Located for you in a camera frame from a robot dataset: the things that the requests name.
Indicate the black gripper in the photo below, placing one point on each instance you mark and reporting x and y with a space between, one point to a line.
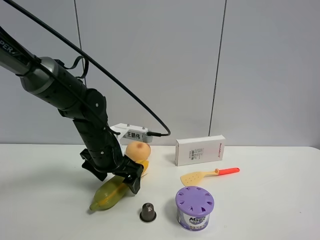
111 160

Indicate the green yellow toy corn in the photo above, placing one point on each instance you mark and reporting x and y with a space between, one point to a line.
109 194

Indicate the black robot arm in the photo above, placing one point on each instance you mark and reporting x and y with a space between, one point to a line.
49 81

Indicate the peach coloured round fruit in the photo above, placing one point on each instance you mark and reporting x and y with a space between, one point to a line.
138 151

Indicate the dark grey coffee capsule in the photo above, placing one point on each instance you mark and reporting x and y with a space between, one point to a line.
148 213

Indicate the purple lidded air freshener can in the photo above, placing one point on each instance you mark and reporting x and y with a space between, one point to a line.
194 206

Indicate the white cardboard box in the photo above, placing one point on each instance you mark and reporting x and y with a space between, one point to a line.
199 150

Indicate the yellow spatula with red handle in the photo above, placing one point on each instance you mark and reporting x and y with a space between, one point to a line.
194 178

